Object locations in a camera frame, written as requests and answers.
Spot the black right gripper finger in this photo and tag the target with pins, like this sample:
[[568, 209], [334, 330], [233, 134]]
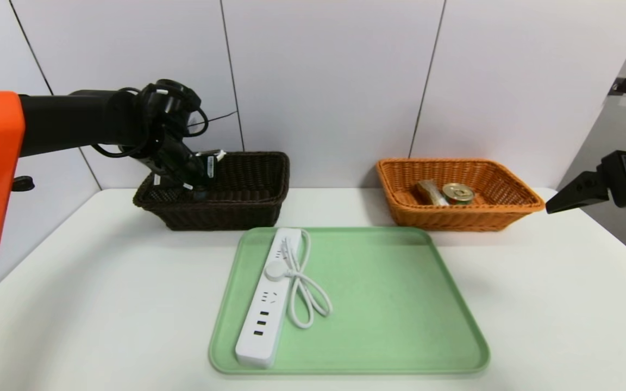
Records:
[[582, 193]]

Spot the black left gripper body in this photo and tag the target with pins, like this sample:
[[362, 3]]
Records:
[[208, 164]]

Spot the tin can with gold lid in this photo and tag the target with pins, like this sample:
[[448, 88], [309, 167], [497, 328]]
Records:
[[458, 193]]

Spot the chocolate pack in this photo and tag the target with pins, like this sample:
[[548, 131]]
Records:
[[428, 193]]

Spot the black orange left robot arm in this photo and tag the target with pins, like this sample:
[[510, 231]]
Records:
[[74, 122]]

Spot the dark brown wicker basket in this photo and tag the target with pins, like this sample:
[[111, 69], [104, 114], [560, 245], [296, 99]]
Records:
[[237, 214]]

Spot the orange wicker basket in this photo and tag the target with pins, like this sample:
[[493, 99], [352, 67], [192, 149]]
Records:
[[454, 217]]

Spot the green plastic tray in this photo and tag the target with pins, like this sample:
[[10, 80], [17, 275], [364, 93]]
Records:
[[400, 315]]

